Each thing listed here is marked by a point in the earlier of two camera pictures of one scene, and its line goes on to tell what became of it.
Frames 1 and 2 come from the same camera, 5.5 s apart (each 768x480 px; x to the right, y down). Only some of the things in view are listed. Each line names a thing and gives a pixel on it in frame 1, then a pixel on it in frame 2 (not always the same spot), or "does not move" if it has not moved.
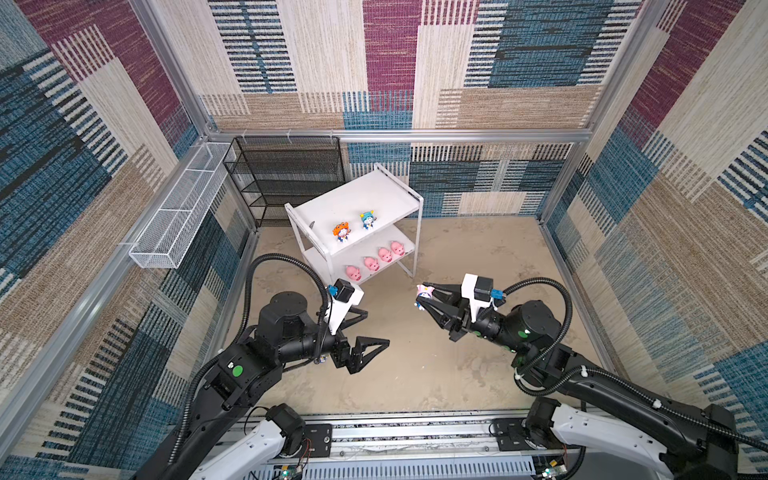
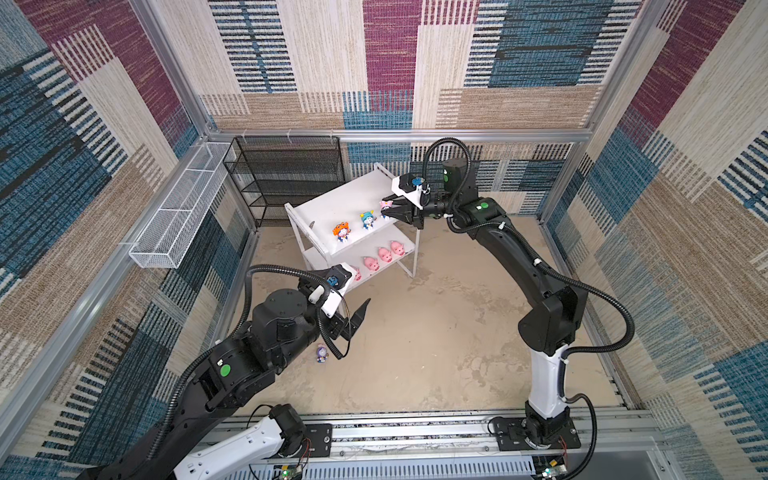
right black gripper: x=457 y=317 -> x=407 y=214
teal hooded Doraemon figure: x=368 y=219 does not move
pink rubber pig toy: x=371 y=263 does not move
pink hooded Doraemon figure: x=423 y=291 -> x=384 y=205
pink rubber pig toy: x=385 y=254 does not move
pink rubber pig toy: x=397 y=248 does not move
